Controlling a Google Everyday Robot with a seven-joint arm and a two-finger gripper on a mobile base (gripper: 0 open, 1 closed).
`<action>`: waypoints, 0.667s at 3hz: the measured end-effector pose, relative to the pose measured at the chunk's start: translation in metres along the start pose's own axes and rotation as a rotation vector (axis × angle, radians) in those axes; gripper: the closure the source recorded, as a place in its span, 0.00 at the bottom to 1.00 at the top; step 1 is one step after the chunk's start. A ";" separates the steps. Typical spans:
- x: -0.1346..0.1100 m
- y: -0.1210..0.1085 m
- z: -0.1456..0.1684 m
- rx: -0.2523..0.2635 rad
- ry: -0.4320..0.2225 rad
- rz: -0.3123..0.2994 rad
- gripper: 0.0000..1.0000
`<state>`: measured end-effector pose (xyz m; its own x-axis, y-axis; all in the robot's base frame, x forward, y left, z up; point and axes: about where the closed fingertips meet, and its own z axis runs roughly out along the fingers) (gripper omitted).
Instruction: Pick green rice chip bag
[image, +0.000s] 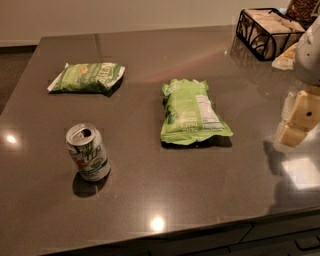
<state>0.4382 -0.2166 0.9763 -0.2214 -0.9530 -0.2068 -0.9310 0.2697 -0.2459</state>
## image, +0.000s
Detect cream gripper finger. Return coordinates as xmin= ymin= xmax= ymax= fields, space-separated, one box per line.
xmin=279 ymin=125 xmax=307 ymax=147
xmin=288 ymin=90 xmax=320 ymax=131

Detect light green rice chip bag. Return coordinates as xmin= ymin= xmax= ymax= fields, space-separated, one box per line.
xmin=160 ymin=79 xmax=233 ymax=146

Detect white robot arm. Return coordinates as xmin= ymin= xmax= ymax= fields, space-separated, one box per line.
xmin=277 ymin=17 xmax=320 ymax=147

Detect dark green chip bag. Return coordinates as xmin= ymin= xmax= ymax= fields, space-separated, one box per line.
xmin=47 ymin=62 xmax=125 ymax=94

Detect white packet on table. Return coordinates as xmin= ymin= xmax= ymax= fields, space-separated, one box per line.
xmin=272 ymin=44 xmax=297 ymax=70

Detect white packets in basket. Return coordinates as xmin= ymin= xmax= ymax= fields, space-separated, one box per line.
xmin=242 ymin=9 xmax=305 ymax=59

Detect snack container with nuts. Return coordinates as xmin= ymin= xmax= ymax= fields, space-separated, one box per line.
xmin=286 ymin=0 xmax=319 ymax=22

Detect white green soda can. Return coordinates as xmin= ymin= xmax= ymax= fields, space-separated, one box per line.
xmin=66 ymin=123 xmax=111 ymax=182

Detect black wire basket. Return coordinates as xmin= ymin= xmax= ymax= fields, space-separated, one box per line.
xmin=235 ymin=7 xmax=306 ymax=62

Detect dark cabinet drawer handle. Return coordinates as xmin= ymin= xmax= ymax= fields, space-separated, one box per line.
xmin=295 ymin=236 xmax=320 ymax=251

